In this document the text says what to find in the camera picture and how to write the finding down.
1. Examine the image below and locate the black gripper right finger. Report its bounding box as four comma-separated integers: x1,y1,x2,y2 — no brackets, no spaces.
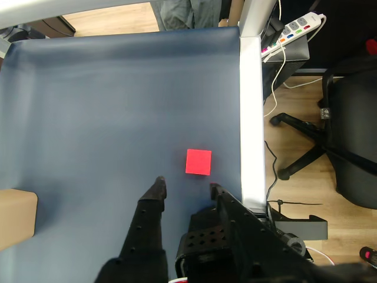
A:
210,182,377,283

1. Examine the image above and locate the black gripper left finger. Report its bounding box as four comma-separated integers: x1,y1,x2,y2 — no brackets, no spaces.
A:
94,176,168,283

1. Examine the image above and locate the red cube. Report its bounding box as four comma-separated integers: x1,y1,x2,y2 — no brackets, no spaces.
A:
184,149,213,177

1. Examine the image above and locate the tan cardboard box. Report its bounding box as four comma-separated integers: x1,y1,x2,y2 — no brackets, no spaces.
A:
0,188,38,252

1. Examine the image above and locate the black table clamp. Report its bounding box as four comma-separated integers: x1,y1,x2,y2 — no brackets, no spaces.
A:
266,203,328,257

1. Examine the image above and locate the black pink small device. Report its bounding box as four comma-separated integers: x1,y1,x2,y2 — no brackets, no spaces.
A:
359,246,377,266

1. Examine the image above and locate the dark blue table mat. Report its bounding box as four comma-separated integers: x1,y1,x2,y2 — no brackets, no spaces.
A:
0,25,244,283

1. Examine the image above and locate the black office chair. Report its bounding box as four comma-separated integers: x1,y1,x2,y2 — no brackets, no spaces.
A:
270,55,377,210

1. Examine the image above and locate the black computer case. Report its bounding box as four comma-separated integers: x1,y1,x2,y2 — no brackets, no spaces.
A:
261,35,310,101

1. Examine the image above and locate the person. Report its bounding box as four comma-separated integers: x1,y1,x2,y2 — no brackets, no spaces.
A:
153,0,245,30

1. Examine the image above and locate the dark wooden cabinet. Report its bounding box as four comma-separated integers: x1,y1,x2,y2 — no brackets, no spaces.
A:
42,16,77,38

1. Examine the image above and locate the white power strip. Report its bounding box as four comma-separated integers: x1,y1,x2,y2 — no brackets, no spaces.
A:
260,11,328,57

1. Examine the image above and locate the black cable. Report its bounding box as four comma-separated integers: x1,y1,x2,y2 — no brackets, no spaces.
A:
264,140,324,207

